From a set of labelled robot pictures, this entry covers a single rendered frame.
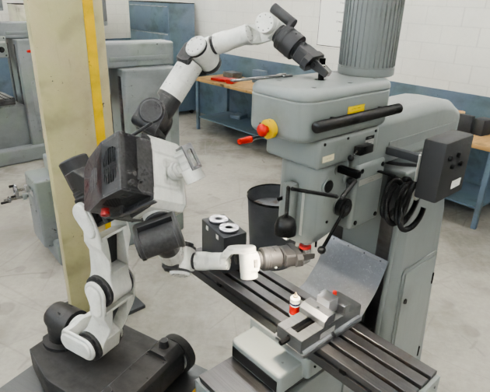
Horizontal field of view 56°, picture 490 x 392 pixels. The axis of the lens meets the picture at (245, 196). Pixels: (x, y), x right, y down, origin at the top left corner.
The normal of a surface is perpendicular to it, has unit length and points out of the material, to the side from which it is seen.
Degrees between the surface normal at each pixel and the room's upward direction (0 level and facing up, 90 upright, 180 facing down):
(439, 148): 90
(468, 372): 0
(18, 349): 0
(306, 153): 90
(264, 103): 90
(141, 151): 58
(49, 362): 0
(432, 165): 90
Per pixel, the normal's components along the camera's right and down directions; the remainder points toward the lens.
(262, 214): -0.48, 0.40
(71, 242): 0.66, 0.32
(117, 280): 0.85, 0.08
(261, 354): 0.03, -0.92
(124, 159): 0.78, -0.28
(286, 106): -0.74, 0.25
